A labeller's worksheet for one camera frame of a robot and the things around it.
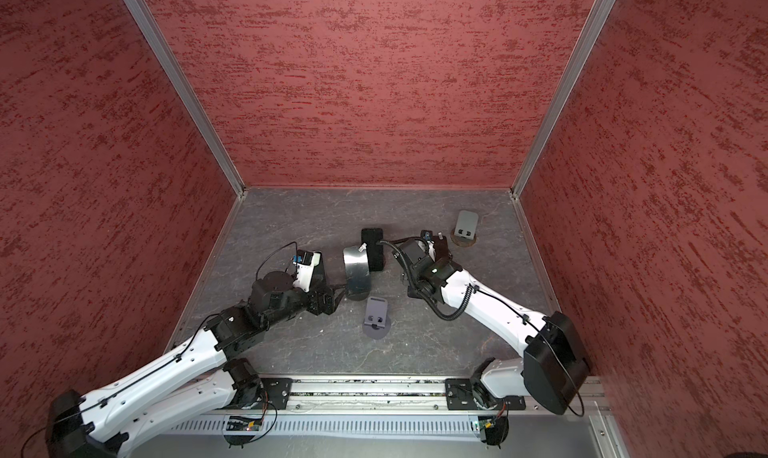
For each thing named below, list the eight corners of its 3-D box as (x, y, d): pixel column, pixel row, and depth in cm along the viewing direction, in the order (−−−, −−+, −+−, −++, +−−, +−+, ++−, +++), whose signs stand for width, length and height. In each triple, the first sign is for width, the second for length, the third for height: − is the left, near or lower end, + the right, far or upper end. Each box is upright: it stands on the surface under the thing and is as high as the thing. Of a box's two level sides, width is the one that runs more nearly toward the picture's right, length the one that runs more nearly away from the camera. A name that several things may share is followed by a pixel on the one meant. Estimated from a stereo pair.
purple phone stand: (364, 337, 86) (362, 325, 78) (370, 309, 91) (368, 295, 83) (388, 341, 85) (388, 329, 77) (392, 312, 90) (392, 299, 83)
